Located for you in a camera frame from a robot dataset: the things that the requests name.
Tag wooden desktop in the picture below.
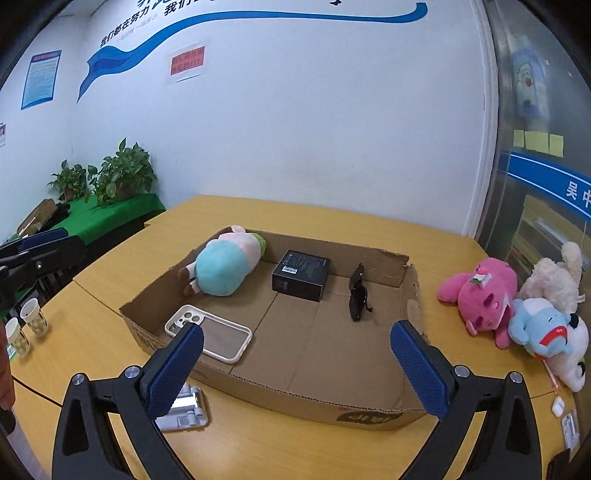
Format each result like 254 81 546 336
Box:
0 194 587 480

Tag green tablecloth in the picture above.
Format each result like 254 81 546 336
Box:
4 193 166 259

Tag white clear phone case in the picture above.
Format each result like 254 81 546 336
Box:
165 305 254 364

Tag small potted plant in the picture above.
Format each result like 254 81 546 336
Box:
47 160 90 202

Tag pink bear plush toy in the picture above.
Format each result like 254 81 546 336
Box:
438 257 519 349

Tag blue wall notice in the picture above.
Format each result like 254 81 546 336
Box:
21 50 62 110

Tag small black box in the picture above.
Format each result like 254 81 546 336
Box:
271 250 331 303

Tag white phone stand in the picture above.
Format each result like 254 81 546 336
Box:
154 382 209 432

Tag blue door sign band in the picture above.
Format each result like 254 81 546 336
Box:
498 148 591 222

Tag blue wave wall decal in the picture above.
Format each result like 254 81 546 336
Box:
76 2 428 104

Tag red and white wall notice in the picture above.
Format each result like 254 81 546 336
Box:
167 42 207 86

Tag cardboard box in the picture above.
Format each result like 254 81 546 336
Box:
119 227 432 431

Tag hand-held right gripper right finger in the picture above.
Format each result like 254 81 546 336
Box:
389 318 542 480

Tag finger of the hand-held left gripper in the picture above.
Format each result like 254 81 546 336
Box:
0 236 86 289
0 229 69 257

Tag white silver device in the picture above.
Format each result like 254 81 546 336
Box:
561 410 580 448

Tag black sunglasses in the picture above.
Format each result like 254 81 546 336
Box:
347 263 374 322

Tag person's left forearm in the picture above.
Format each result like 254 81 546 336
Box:
0 320 17 411

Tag cartoon poster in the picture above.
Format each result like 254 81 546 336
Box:
510 34 550 121

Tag printed paper cup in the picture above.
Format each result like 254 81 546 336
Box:
21 298 48 337
4 318 31 357

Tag light blue plush toy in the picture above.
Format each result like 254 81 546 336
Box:
508 298 573 360

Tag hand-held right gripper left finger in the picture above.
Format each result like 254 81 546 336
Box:
52 322 205 480

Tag dark flat object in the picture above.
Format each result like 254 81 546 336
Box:
546 447 572 480

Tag white dog plush toy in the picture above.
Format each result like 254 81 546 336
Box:
542 313 589 393

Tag flat cardboard carton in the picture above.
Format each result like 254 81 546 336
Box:
16 198 58 236

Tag cream fluffy plush toy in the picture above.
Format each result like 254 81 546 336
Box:
517 241 585 315

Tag large potted plant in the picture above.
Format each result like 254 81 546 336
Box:
88 137 158 206

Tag pig plush toy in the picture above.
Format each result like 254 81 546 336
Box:
178 224 269 297

